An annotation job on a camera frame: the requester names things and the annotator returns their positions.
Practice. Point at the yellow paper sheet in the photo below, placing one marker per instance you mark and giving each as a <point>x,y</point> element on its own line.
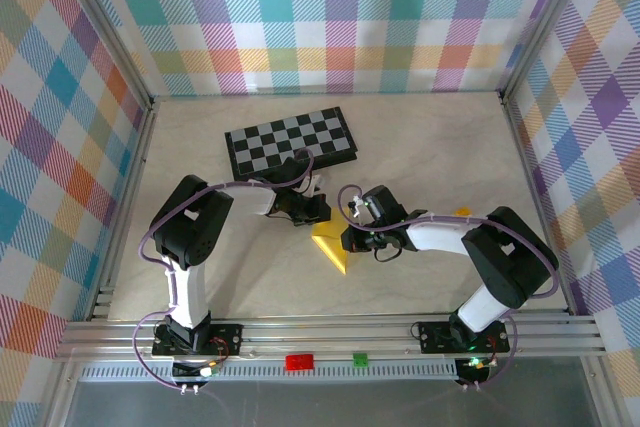
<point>330,242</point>

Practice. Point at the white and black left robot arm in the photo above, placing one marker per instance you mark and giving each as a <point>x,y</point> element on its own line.
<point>187,297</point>

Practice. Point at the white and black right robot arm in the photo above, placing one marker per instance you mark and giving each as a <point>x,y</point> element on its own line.
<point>440,237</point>

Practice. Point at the black and grey chessboard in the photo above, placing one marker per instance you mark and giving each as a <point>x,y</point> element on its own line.
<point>280,144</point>

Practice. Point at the small yellow plastic block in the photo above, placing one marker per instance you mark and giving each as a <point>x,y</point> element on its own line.
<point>464,210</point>

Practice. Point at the green plastic block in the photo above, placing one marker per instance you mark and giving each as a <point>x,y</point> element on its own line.
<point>360,360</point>

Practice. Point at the red plastic block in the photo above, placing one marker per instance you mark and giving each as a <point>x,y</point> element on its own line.
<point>299,362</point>

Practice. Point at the small black control board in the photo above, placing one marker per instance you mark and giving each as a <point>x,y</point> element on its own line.
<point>472,369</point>
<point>187,369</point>

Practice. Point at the grey metal panel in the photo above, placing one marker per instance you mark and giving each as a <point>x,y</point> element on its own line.
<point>325,407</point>

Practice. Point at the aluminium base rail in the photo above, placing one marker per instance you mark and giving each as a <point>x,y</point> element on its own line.
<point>325,334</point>

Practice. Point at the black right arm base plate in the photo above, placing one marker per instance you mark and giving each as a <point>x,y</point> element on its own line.
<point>435,337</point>

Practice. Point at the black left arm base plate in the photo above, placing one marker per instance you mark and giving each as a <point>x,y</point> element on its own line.
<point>230,334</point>

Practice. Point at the aluminium side rail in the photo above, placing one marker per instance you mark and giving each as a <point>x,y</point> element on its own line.
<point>132,172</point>
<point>529,172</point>

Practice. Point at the aluminium frame post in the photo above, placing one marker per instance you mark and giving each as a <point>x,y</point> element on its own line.
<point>546,22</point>
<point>109,29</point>

